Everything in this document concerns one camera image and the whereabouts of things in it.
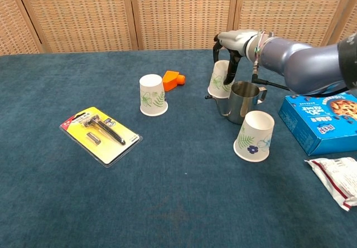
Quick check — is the blue table mat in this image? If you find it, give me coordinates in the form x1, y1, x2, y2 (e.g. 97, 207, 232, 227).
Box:
0, 46, 357, 248

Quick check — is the white snack packet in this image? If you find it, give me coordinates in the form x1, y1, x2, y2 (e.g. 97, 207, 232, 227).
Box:
303, 157, 357, 212

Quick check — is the white paper cup blue flower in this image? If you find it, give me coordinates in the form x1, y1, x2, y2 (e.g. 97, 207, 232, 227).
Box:
233, 110, 276, 163

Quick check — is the stainless steel milk pitcher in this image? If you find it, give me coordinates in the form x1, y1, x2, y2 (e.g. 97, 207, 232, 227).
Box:
205, 81, 268, 125

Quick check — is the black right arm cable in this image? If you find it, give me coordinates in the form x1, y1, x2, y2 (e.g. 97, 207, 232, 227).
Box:
250, 65, 290, 89

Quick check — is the orange plastic block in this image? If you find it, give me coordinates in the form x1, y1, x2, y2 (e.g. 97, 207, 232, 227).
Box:
162, 70, 186, 92

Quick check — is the yellow razor blister pack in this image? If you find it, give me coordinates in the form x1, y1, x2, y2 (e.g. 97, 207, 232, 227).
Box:
59, 106, 143, 168

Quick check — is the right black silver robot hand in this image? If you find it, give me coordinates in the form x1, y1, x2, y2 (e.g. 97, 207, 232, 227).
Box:
213, 30, 259, 86

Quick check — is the woven bamboo folding screen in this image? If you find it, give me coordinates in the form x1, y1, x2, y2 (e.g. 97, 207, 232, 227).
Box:
0, 0, 357, 55

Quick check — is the white paper cup green flower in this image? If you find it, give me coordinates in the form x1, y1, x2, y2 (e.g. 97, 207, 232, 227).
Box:
139, 74, 168, 117
208, 60, 235, 99

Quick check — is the blue cookie box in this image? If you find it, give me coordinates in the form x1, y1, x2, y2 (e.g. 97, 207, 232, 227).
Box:
278, 90, 357, 157

